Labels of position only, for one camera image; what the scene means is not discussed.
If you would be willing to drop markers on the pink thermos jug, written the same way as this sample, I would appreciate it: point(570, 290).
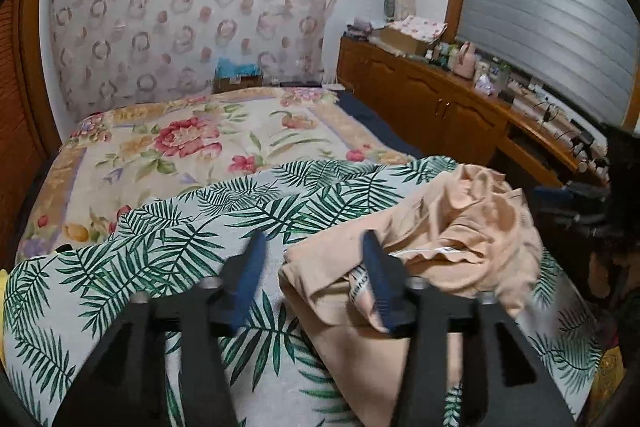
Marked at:
point(464, 64)

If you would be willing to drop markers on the small round white fan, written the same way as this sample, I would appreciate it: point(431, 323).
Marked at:
point(389, 8)

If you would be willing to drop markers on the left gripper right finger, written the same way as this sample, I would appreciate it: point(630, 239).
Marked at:
point(503, 381)

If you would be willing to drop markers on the wooden louvered wardrobe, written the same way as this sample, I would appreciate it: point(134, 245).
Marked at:
point(29, 139)

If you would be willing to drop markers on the peach printed t-shirt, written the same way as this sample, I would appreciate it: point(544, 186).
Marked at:
point(465, 231)

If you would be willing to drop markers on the palm leaf bed sheet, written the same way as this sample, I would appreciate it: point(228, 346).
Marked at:
point(59, 305)

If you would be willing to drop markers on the floral blanket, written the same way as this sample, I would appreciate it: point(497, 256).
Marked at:
point(115, 161)

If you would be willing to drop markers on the circle patterned lace curtain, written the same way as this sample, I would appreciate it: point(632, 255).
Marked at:
point(114, 53)

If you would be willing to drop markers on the cardboard box with floral cloth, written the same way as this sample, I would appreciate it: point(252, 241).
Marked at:
point(411, 36)

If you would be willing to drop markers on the yellow plush toy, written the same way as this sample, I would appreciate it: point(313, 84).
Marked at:
point(4, 277)

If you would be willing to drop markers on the grey window blind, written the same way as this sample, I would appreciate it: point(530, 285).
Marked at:
point(584, 49)

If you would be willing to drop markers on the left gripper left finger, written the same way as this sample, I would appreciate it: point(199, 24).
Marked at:
point(123, 381)

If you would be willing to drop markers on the cardboard box with blue items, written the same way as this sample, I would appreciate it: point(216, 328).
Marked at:
point(230, 76)

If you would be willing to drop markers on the wooden sideboard cabinet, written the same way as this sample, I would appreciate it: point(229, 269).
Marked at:
point(439, 113)

